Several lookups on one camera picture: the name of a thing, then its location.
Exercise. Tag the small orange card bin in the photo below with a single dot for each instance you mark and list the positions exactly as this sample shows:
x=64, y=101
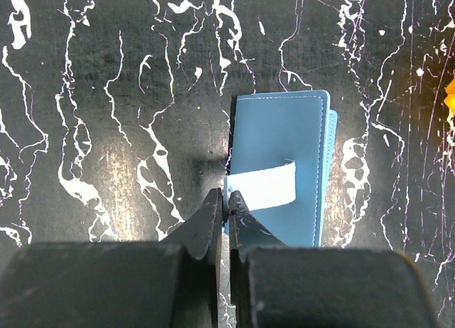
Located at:
x=449, y=100

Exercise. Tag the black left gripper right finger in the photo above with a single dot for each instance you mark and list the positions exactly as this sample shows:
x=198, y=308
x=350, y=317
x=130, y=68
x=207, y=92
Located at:
x=274, y=285

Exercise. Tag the black marble pattern mat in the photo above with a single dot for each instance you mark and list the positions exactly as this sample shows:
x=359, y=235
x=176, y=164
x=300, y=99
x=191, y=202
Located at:
x=115, y=116

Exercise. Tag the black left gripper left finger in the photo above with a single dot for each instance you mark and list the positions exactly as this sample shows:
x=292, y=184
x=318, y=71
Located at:
x=169, y=283

